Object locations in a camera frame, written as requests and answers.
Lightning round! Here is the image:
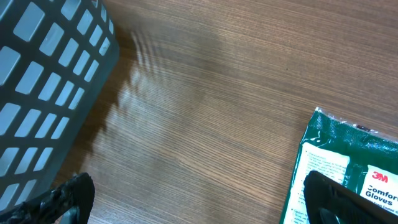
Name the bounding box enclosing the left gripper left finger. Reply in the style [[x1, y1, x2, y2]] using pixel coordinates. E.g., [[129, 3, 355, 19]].
[[1, 172, 95, 224]]

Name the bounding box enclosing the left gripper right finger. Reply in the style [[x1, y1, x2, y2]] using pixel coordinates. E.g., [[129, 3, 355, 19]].
[[303, 170, 397, 224]]

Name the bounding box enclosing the green white wipes packet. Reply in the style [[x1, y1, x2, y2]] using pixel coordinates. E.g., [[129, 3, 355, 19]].
[[280, 108, 397, 223]]

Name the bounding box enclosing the grey plastic mesh basket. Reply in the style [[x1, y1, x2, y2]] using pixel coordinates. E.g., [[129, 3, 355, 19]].
[[1, 0, 119, 213]]

